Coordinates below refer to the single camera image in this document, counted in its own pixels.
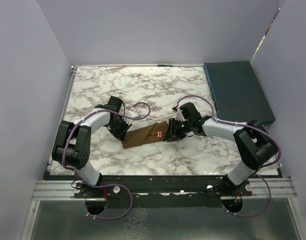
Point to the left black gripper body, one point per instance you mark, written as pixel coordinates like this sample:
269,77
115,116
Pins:
118,126

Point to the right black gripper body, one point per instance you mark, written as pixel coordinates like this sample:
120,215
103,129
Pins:
182,127

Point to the copper iridescent fork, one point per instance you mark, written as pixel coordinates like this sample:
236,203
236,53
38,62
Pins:
158,134

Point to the brown cloth napkin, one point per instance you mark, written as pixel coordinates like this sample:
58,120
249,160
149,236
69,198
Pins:
139,136

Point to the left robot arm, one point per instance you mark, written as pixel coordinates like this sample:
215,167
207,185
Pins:
73,140

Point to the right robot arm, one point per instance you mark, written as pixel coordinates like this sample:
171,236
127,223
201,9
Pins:
254,144

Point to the green black marker pen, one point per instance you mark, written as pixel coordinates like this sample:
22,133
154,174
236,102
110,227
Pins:
165,65

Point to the dark teal flat box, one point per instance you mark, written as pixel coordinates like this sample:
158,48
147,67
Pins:
237,93

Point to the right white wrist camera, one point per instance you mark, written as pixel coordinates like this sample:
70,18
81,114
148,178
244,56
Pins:
178,114

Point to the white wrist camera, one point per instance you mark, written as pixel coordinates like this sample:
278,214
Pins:
178,114
130,115

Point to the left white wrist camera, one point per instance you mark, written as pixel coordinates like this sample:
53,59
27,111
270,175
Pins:
130,115

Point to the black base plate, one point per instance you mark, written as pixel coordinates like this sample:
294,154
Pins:
156,191

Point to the aluminium rail frame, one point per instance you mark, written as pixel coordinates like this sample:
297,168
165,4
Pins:
61,190

